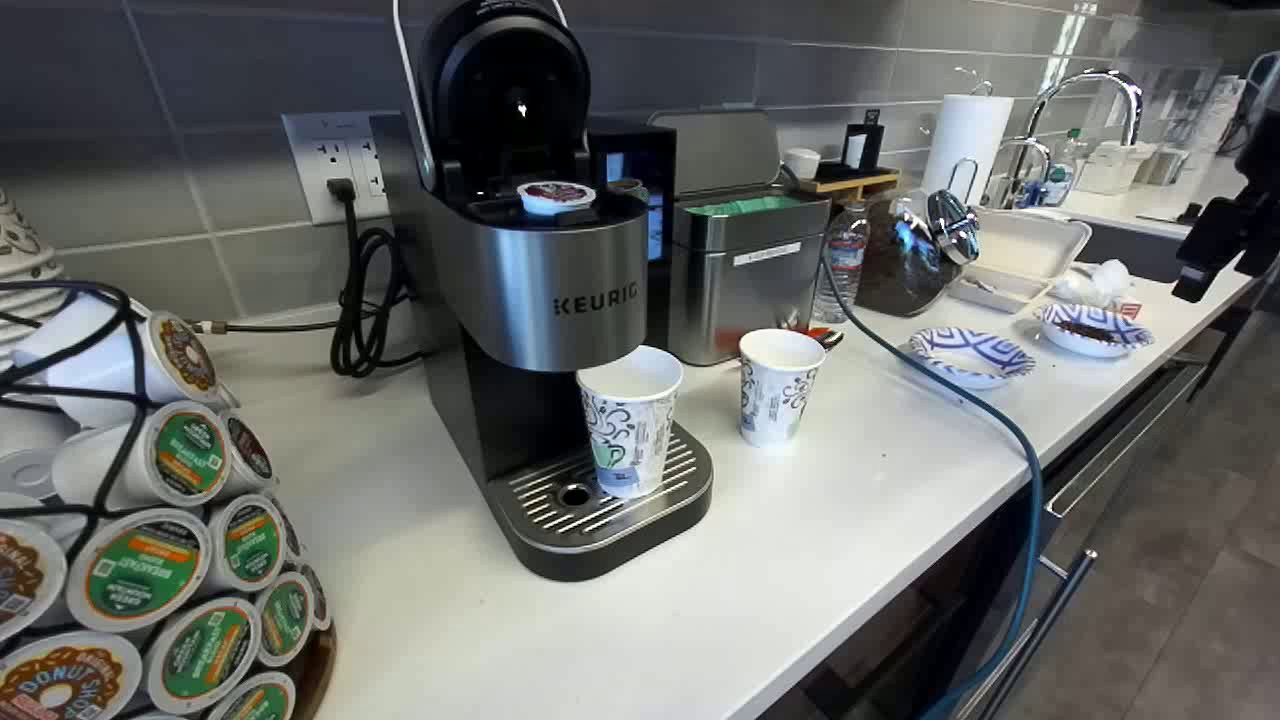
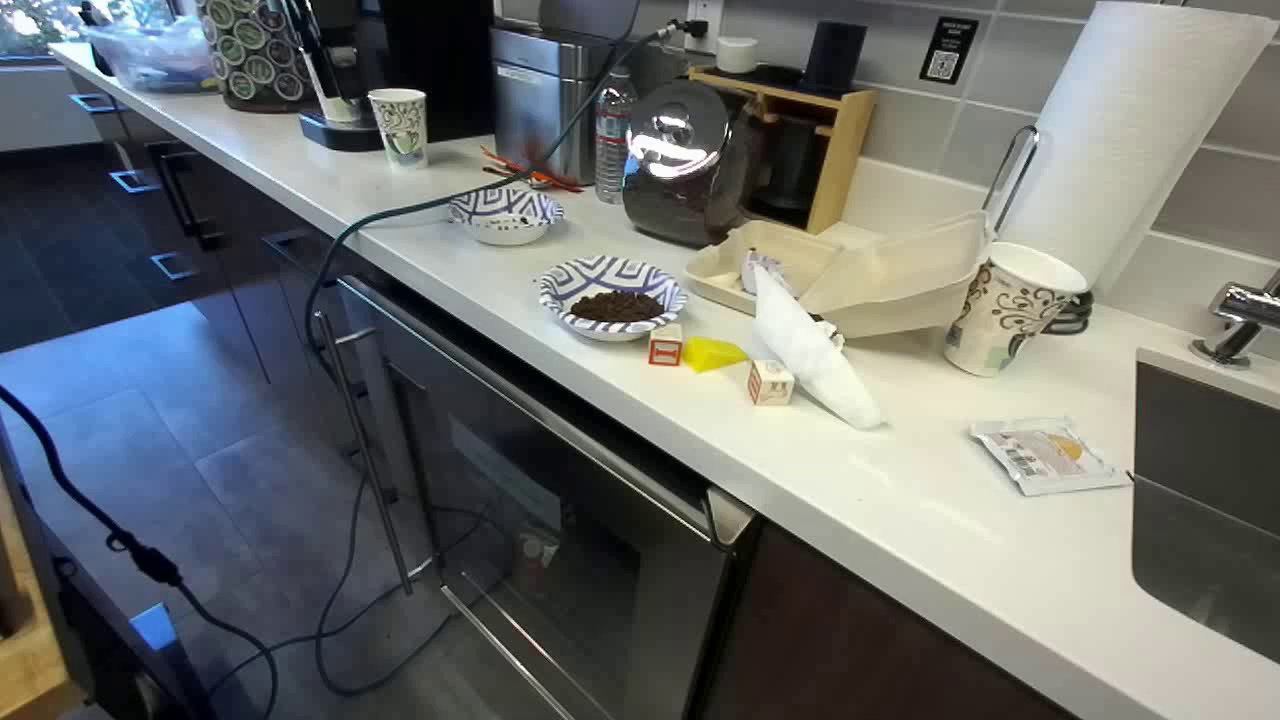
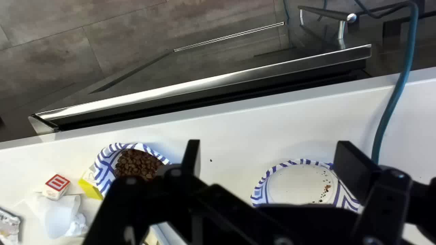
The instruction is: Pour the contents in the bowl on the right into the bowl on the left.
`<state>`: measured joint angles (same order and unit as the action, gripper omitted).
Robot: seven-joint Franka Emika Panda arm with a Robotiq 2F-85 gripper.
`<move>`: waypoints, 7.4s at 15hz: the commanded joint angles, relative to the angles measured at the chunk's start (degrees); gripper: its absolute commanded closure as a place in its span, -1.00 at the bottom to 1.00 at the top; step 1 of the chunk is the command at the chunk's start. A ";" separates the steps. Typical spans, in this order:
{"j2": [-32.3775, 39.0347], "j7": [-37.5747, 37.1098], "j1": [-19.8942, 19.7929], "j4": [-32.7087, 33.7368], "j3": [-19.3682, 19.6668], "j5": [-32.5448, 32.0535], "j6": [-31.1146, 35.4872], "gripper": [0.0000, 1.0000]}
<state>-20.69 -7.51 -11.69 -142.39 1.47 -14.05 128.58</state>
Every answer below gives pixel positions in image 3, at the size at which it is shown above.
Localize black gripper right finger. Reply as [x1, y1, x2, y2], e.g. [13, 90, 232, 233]
[334, 140, 436, 245]

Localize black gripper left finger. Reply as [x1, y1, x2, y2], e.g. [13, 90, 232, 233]
[83, 140, 292, 245]

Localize yellow packet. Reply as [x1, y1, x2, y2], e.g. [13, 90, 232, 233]
[78, 172, 102, 200]

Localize crumpled foil wrapper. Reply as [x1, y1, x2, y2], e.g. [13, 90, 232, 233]
[0, 208, 22, 245]

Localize blue patterned paper bowl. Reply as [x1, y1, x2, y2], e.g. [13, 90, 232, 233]
[93, 143, 171, 196]

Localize roasted coffee beans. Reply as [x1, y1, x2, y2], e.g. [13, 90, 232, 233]
[115, 150, 162, 181]

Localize crumpled white napkin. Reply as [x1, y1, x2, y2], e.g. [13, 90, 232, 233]
[26, 194, 89, 240]

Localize teal blue cable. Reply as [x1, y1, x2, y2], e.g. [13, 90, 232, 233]
[353, 0, 420, 166]

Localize red white sugar packet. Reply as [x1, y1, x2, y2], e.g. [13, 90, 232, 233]
[43, 174, 71, 200]

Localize blue patterned paper plate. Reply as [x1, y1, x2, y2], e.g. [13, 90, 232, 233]
[251, 159, 363, 213]

